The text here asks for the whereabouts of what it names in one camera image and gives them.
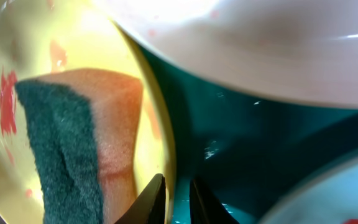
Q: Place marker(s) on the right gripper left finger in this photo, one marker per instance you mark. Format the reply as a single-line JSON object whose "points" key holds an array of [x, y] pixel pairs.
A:
{"points": [[149, 207]]}

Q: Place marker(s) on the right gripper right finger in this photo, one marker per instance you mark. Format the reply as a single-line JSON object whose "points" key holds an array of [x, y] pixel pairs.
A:
{"points": [[205, 208]]}

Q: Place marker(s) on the green scrub sponge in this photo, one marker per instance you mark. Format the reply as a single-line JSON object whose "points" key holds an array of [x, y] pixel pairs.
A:
{"points": [[82, 128]]}

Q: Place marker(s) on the white plate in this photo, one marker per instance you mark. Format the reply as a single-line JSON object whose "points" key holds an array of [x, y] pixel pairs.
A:
{"points": [[299, 51]]}

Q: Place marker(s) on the yellow plate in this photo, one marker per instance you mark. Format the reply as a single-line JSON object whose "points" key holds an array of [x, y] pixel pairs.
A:
{"points": [[39, 37]]}

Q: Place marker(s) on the blue plastic tray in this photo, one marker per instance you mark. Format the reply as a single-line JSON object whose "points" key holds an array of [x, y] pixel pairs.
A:
{"points": [[250, 151]]}

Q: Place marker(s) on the light blue plate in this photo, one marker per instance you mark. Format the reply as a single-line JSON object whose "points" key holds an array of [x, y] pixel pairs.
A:
{"points": [[331, 197]]}

